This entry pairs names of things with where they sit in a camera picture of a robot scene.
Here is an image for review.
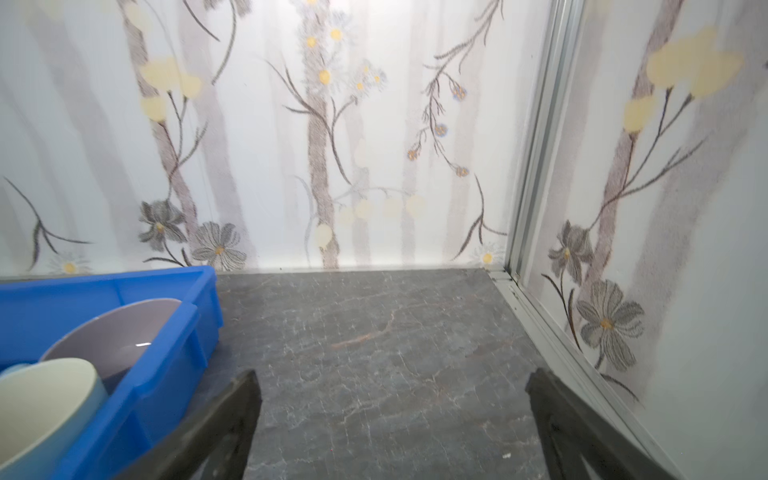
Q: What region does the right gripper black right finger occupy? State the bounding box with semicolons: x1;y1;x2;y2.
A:
526;368;673;479

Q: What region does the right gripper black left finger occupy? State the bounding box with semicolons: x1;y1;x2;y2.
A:
116;369;262;479

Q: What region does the purple bowl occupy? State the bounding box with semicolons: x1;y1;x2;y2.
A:
41;298;181;394

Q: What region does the cream mug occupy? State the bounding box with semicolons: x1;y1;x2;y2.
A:
1;358;108;479

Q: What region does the blue plastic bin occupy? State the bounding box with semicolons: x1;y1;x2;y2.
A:
1;266;223;479

